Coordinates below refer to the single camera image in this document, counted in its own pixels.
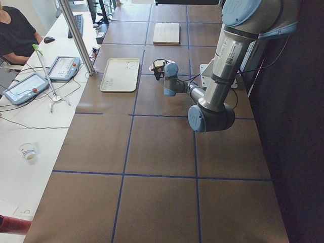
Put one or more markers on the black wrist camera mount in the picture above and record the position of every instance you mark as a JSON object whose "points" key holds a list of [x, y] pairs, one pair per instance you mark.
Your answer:
{"points": [[157, 68]]}

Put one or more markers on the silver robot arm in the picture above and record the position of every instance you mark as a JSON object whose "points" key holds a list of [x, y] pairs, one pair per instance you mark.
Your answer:
{"points": [[243, 23]]}

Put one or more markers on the white pedestal column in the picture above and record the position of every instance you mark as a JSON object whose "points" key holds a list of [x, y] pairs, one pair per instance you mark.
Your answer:
{"points": [[205, 74]]}

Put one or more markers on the white round plate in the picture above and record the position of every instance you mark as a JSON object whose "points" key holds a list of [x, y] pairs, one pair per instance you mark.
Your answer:
{"points": [[158, 63]]}

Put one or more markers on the cream bear serving tray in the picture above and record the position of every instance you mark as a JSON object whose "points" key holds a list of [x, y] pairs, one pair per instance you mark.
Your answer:
{"points": [[120, 75]]}

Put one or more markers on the black computer mouse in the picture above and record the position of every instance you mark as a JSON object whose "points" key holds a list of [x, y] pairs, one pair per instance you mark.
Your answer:
{"points": [[48, 39]]}

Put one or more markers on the far blue teach pendant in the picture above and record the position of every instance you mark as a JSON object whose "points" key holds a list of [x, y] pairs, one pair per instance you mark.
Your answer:
{"points": [[64, 69]]}

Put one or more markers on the near blue teach pendant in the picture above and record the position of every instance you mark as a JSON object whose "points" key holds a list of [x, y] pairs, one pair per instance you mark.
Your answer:
{"points": [[26, 89]]}

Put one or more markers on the paper cup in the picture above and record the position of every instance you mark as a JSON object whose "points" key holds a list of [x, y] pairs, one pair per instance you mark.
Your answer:
{"points": [[28, 151]]}

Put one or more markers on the light wooden cutting board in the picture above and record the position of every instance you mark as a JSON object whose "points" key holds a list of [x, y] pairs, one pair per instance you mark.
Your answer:
{"points": [[166, 34]]}

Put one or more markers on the black keyboard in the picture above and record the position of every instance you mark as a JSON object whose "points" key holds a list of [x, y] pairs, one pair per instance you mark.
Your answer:
{"points": [[79, 21]]}

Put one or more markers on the aluminium frame post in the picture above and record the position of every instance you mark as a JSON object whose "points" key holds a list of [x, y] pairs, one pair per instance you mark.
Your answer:
{"points": [[78, 40]]}

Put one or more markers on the person in black shirt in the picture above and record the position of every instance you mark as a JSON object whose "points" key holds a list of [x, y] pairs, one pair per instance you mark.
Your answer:
{"points": [[17, 36]]}

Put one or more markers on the silver rod stand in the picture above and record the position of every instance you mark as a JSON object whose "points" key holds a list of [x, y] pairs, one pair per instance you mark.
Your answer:
{"points": [[56, 98]]}

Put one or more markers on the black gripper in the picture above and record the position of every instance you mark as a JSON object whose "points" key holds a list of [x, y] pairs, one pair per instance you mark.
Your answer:
{"points": [[159, 73]]}

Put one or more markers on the blue teach pendant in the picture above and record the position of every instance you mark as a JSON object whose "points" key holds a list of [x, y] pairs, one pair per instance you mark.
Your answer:
{"points": [[64, 69], [26, 89]]}

